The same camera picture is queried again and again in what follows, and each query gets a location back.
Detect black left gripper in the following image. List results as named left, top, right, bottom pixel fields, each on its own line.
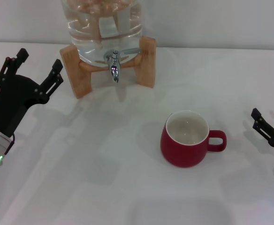
left=0, top=48, right=64, bottom=139

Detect red ceramic cup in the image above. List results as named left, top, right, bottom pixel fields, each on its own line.
left=160, top=110, right=227, bottom=168

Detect wooden dispenser stand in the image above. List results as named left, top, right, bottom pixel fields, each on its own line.
left=59, top=37, right=156, bottom=99

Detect glass water dispenser jar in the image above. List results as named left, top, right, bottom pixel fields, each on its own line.
left=61, top=0, right=144, bottom=68

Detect thin dark cable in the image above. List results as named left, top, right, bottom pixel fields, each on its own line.
left=3, top=132, right=16, bottom=157

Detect chrome faucet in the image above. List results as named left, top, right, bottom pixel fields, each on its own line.
left=103, top=47, right=141, bottom=84

